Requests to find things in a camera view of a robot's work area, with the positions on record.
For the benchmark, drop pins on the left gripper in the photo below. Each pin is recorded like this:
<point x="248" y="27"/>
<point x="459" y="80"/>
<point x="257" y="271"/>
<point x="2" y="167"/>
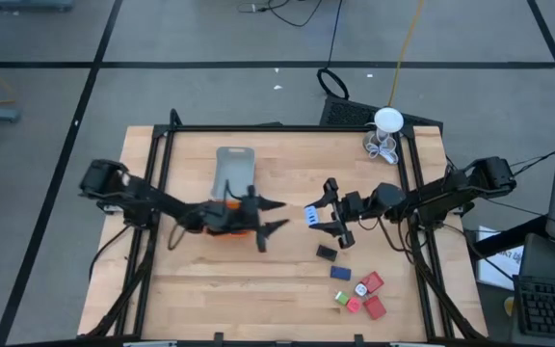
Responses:
<point x="229" y="217"/>

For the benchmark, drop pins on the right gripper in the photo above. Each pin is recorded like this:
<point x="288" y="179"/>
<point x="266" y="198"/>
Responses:
<point x="354" y="207"/>

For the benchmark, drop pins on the light blue USB hub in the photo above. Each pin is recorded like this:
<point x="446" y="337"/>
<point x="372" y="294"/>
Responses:
<point x="311" y="217"/>

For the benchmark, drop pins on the small black box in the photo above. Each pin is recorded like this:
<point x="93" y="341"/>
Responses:
<point x="326" y="252"/>

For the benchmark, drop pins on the dark blue box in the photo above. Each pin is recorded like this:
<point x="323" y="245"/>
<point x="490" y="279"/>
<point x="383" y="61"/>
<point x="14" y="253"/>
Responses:
<point x="340" y="273"/>

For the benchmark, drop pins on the red box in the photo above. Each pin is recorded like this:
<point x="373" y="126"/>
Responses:
<point x="372" y="282"/>
<point x="374" y="307"/>

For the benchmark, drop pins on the white cube charger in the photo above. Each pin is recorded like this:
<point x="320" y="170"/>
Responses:
<point x="360" y="289"/>

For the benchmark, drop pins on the green and white charger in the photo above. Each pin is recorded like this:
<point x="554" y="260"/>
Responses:
<point x="341" y="298"/>

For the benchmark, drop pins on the small red cube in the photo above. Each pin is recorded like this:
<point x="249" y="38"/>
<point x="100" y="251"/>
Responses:
<point x="353" y="304"/>

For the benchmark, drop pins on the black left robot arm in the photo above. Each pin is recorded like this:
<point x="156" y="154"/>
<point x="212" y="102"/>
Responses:
<point x="138" y="193"/>

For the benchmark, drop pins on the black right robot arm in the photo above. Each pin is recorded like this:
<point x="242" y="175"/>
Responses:
<point x="441" y="193"/>

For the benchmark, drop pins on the orange plastic basket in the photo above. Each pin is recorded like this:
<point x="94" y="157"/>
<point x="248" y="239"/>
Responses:
<point x="233" y="205"/>

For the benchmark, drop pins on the grey plastic bin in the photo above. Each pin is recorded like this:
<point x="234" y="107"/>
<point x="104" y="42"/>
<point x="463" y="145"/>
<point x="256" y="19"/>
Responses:
<point x="234" y="166"/>

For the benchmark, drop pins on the black perforated panel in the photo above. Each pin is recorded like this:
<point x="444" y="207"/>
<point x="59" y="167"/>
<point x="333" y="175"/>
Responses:
<point x="350" y="113"/>

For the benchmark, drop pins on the white desk lamp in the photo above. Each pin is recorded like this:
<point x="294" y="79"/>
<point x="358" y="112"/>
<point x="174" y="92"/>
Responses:
<point x="388" y="119"/>

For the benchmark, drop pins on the white paper sheet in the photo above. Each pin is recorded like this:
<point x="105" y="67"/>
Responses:
<point x="499" y="265"/>

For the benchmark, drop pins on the black desk leg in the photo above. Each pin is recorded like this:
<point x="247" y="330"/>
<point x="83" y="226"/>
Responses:
<point x="509" y="238"/>

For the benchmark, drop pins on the yellow round object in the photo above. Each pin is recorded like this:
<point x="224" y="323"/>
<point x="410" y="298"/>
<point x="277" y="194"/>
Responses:
<point x="509" y="306"/>

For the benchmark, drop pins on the black laptop with keyboard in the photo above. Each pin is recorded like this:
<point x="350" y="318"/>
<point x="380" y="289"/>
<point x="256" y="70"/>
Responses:
<point x="552" y="303"/>

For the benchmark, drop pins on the black aluminium table frame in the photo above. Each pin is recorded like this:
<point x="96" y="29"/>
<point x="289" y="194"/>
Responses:
<point x="282" y="128"/>

